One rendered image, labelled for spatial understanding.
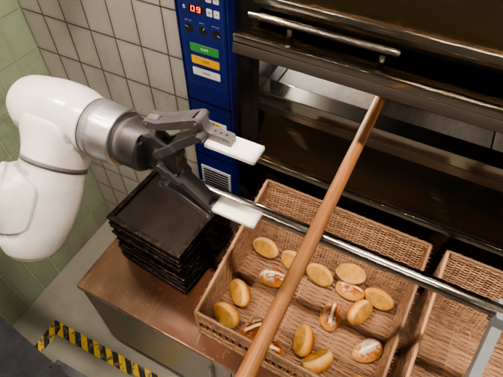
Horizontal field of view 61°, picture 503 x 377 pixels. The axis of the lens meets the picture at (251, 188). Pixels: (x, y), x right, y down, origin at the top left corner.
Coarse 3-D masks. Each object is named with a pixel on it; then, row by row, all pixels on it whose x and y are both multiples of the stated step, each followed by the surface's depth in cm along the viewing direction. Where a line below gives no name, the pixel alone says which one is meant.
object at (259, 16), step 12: (252, 12) 91; (276, 24) 90; (288, 24) 89; (300, 24) 88; (288, 36) 90; (324, 36) 87; (336, 36) 86; (348, 36) 85; (372, 48) 84; (384, 48) 83; (384, 60) 84
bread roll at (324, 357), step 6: (312, 354) 129; (318, 354) 127; (324, 354) 126; (330, 354) 127; (306, 360) 126; (312, 360) 125; (318, 360) 124; (324, 360) 125; (330, 360) 126; (306, 366) 125; (312, 366) 124; (318, 366) 124; (324, 366) 125; (318, 372) 125
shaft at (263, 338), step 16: (368, 112) 110; (368, 128) 106; (352, 144) 102; (352, 160) 99; (336, 176) 96; (336, 192) 93; (320, 208) 91; (320, 224) 88; (304, 240) 86; (304, 256) 83; (288, 272) 81; (304, 272) 82; (288, 288) 79; (272, 304) 77; (288, 304) 78; (272, 320) 75; (256, 336) 74; (272, 336) 74; (256, 352) 71; (240, 368) 70; (256, 368) 70
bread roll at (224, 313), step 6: (216, 306) 136; (222, 306) 135; (228, 306) 135; (216, 312) 136; (222, 312) 135; (228, 312) 134; (234, 312) 134; (216, 318) 136; (222, 318) 135; (228, 318) 134; (234, 318) 133; (228, 324) 134; (234, 324) 133
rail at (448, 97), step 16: (240, 32) 92; (272, 48) 90; (288, 48) 88; (320, 64) 87; (336, 64) 85; (352, 64) 85; (368, 80) 84; (384, 80) 83; (400, 80) 82; (432, 96) 80; (448, 96) 79; (464, 96) 79; (480, 112) 78; (496, 112) 77
